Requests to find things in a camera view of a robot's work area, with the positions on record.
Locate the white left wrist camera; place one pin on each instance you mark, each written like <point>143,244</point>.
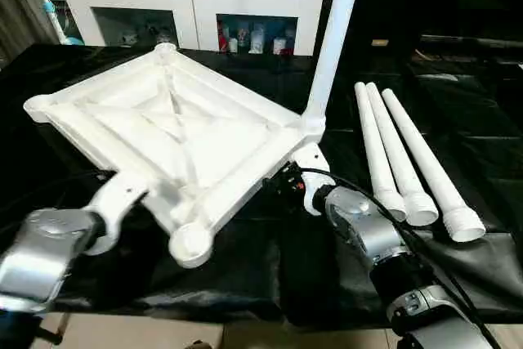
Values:
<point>114,202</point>

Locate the white plastic table leg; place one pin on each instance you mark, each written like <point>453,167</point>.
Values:
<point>333,38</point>
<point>376,145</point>
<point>433,177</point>
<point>400,161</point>

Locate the black metal rail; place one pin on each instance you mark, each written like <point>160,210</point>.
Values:
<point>474,41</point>

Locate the small tan tag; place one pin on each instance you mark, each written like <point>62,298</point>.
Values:
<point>380,42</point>

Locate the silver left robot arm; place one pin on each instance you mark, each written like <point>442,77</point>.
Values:
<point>41,251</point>

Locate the grey curtain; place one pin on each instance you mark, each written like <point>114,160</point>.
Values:
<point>20,6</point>

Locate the white plastic table top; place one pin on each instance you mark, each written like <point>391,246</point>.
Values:
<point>180,136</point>

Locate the black plastic mat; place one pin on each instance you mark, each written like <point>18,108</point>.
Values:
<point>458,120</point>

